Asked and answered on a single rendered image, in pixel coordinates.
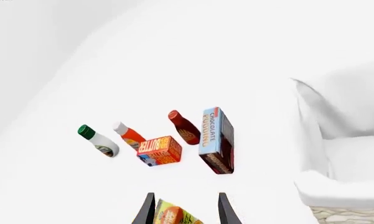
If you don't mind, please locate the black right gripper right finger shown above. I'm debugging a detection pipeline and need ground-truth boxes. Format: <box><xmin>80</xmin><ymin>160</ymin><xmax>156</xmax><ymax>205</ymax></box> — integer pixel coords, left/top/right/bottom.
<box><xmin>218</xmin><ymin>192</ymin><xmax>243</xmax><ymax>224</ymax></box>

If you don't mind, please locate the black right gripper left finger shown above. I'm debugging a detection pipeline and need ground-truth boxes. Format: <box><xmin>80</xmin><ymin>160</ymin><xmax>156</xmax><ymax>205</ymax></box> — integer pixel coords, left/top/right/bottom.
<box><xmin>131</xmin><ymin>192</ymin><xmax>156</xmax><ymax>224</ymax></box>

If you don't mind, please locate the orange juice carton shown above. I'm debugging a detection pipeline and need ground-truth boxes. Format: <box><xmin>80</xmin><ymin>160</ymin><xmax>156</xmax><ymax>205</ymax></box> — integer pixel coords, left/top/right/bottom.
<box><xmin>153</xmin><ymin>198</ymin><xmax>204</xmax><ymax>224</ymax></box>

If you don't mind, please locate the white woven basket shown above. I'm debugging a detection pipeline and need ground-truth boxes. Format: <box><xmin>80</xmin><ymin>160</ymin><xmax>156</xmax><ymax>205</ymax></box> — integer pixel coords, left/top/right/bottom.
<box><xmin>289</xmin><ymin>60</ymin><xmax>374</xmax><ymax>224</ymax></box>

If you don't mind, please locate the orange butter box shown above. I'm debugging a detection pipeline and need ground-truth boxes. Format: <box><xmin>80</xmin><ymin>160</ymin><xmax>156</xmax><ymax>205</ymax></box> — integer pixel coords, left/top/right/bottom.
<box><xmin>136</xmin><ymin>135</ymin><xmax>183</xmax><ymax>168</ymax></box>

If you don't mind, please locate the chocolate pudding box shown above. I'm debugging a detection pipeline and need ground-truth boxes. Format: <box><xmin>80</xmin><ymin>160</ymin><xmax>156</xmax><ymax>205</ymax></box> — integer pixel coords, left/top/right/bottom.
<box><xmin>198</xmin><ymin>106</ymin><xmax>235</xmax><ymax>175</ymax></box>

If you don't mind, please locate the orange bottle with white cap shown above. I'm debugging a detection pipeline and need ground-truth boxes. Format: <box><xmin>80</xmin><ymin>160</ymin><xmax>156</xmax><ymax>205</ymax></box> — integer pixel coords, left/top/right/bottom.
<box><xmin>112</xmin><ymin>121</ymin><xmax>147</xmax><ymax>151</ymax></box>

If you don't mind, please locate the white bottle with green cap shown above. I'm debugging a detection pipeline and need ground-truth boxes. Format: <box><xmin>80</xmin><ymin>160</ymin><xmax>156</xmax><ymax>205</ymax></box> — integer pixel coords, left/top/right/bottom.
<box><xmin>77</xmin><ymin>124</ymin><xmax>120</xmax><ymax>158</ymax></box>

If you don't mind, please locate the dark red sauce bottle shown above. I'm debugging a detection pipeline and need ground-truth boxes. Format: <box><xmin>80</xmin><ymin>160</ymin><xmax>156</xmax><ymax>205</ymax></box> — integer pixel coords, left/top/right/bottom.
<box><xmin>167</xmin><ymin>110</ymin><xmax>202</xmax><ymax>146</ymax></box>

